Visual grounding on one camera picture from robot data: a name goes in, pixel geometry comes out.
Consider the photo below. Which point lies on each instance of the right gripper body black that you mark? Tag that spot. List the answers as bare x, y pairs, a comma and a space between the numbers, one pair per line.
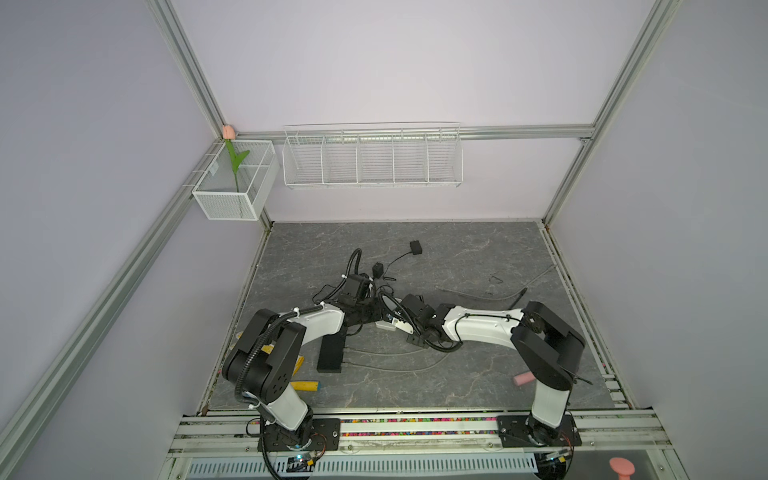
416, 339

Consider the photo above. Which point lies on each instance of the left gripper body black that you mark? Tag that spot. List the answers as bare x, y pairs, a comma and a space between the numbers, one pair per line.
368, 312

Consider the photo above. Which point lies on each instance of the black network switch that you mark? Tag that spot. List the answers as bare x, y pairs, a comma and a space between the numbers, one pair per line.
331, 353

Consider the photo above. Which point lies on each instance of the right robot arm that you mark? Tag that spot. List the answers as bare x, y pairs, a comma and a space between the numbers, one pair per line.
549, 346

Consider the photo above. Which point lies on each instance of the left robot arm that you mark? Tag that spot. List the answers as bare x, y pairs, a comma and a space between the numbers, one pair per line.
261, 363

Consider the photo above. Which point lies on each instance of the black power adapter plug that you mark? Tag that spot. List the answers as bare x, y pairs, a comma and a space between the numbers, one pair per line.
378, 270

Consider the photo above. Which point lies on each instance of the black power brick far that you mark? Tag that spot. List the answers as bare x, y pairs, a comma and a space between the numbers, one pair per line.
416, 248

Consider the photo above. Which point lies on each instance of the blue yellow toy rake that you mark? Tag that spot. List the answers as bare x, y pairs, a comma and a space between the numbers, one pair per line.
306, 386

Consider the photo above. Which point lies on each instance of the yellow work glove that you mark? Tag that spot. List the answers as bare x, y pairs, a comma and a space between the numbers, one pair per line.
268, 348

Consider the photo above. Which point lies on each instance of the pink purple toy shovel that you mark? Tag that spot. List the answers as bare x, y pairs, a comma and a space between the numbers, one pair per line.
524, 378

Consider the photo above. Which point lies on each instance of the white mesh basket small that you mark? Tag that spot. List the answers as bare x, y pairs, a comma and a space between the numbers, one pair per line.
215, 191

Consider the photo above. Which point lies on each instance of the artificial tulip flower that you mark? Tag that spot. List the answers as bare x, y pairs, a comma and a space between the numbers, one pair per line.
229, 135

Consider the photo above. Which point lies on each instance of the black power cord tangled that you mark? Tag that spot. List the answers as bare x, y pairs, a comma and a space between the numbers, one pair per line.
328, 292

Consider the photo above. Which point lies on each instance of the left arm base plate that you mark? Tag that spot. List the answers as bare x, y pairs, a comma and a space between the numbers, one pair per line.
317, 434

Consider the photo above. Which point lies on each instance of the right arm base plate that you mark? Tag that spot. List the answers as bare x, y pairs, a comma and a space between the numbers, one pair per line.
518, 430

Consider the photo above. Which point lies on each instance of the white wire basket long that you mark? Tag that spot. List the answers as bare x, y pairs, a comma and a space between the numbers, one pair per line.
392, 154

